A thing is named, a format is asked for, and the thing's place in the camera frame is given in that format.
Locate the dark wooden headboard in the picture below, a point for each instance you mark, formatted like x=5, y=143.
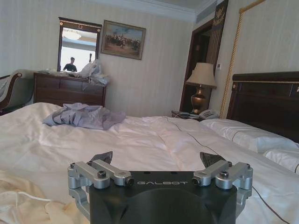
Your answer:
x=266, y=98

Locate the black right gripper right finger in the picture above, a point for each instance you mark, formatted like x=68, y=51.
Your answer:
x=222, y=171

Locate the person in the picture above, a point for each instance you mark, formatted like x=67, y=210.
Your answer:
x=70, y=65

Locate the lavender crumpled shirt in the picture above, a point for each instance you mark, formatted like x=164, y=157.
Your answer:
x=86, y=117

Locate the white pillow with gold trim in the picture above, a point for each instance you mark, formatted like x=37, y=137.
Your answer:
x=283, y=158

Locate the dark banner with gold emblem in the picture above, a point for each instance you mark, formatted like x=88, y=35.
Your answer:
x=216, y=37

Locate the white wall thermostat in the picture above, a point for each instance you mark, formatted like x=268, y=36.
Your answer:
x=218, y=66

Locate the white desk telephone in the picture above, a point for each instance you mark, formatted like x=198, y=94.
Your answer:
x=208, y=114

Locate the cream crumpled cloth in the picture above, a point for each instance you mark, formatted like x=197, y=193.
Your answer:
x=30, y=200

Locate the clear plastic bag pile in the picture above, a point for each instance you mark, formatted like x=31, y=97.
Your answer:
x=94, y=71

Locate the dark wooden dresser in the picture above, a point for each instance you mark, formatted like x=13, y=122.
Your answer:
x=70, y=89

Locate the brass table lamp cream shade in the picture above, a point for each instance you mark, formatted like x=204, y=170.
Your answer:
x=200, y=86

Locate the white pillow with dark piping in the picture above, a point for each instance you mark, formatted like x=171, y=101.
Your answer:
x=247, y=133

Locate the wooden armchair with grey cushion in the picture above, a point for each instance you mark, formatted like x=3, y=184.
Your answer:
x=14, y=89

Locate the dark wooden door frame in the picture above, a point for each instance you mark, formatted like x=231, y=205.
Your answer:
x=195, y=65

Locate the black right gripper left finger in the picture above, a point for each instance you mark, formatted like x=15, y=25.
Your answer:
x=98, y=171

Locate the framed landscape painting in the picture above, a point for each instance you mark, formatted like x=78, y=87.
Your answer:
x=123, y=40

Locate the dark framed wall mirror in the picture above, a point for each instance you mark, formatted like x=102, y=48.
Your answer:
x=78, y=46

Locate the white bed duvet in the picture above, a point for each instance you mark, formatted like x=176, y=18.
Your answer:
x=130, y=149

